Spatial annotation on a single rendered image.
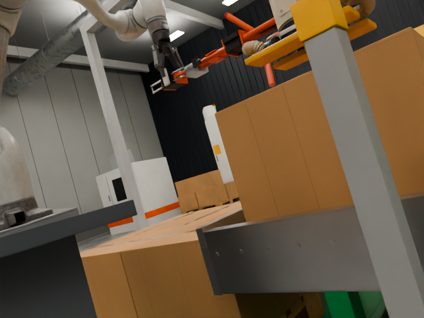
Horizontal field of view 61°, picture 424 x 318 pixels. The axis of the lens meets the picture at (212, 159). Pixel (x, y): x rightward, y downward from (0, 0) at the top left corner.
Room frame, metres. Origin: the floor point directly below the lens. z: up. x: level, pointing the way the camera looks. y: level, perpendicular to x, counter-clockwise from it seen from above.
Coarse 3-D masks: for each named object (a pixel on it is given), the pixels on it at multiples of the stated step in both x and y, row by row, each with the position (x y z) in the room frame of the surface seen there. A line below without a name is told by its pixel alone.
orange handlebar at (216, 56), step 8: (264, 24) 1.18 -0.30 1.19; (272, 24) 1.17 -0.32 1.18; (248, 32) 1.22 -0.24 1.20; (256, 32) 1.21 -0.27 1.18; (264, 32) 1.23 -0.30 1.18; (208, 56) 1.34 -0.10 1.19; (216, 56) 1.31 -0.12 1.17; (224, 56) 1.35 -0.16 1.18; (200, 64) 1.37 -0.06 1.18; (208, 64) 1.40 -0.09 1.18; (184, 72) 1.42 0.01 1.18
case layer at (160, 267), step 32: (160, 224) 2.44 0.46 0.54; (192, 224) 1.87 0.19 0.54; (96, 256) 1.77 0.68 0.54; (128, 256) 1.61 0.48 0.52; (160, 256) 1.47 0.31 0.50; (192, 256) 1.36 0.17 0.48; (96, 288) 1.82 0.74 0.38; (128, 288) 1.65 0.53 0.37; (160, 288) 1.51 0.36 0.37; (192, 288) 1.39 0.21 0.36
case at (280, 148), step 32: (416, 32) 0.85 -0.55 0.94; (384, 64) 0.84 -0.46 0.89; (416, 64) 0.81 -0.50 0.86; (256, 96) 1.07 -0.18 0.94; (288, 96) 1.01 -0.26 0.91; (320, 96) 0.95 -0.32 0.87; (384, 96) 0.86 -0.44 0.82; (416, 96) 0.82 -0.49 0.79; (224, 128) 1.16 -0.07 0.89; (256, 128) 1.09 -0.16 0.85; (288, 128) 1.02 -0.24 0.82; (320, 128) 0.97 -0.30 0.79; (384, 128) 0.87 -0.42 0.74; (416, 128) 0.83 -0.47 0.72; (256, 160) 1.11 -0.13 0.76; (288, 160) 1.04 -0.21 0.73; (320, 160) 0.98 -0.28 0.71; (416, 160) 0.84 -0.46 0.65; (256, 192) 1.13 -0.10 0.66; (288, 192) 1.06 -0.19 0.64; (320, 192) 1.00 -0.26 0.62
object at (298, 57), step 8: (360, 24) 1.08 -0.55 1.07; (368, 24) 1.07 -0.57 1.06; (352, 32) 1.10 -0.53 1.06; (360, 32) 1.13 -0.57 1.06; (288, 56) 1.23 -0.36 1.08; (296, 56) 1.21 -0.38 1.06; (304, 56) 1.22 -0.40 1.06; (280, 64) 1.25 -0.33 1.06; (288, 64) 1.27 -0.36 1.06; (296, 64) 1.30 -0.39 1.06
